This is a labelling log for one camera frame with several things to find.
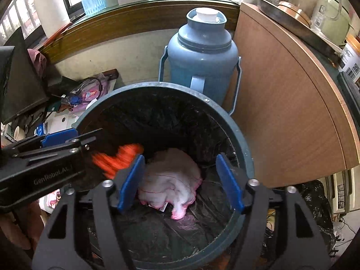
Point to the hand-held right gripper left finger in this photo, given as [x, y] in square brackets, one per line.
[130, 182]

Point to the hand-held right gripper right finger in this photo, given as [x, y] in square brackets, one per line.
[230, 187]

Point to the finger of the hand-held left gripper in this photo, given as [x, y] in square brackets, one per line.
[59, 137]
[97, 149]

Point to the orange plastic wrapper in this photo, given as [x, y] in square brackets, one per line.
[126, 152]

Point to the blue-grey bin with black liner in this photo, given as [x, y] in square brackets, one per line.
[157, 86]

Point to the checkered floral tablecloth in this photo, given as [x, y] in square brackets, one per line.
[60, 121]

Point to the white cup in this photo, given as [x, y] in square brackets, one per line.
[18, 133]

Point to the white pink crumpled bag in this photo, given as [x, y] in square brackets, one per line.
[174, 174]

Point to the pink book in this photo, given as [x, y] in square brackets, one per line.
[91, 92]

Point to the black computer monitor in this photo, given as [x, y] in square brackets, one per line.
[17, 81]

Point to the pink curtain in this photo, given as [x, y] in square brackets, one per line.
[36, 59]

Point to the black garbage bag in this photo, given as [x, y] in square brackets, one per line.
[317, 202]

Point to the wooden cabinet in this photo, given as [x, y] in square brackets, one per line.
[287, 104]

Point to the white plastic bottle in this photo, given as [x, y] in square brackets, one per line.
[52, 8]

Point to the blue thermos jug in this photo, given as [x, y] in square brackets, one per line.
[201, 59]

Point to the metal tray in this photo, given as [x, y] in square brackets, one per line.
[295, 25]

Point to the white canister with label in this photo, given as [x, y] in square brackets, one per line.
[350, 59]

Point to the brown bowl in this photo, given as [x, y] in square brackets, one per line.
[295, 12]

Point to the pale green rice cooker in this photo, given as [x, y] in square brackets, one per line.
[334, 14]

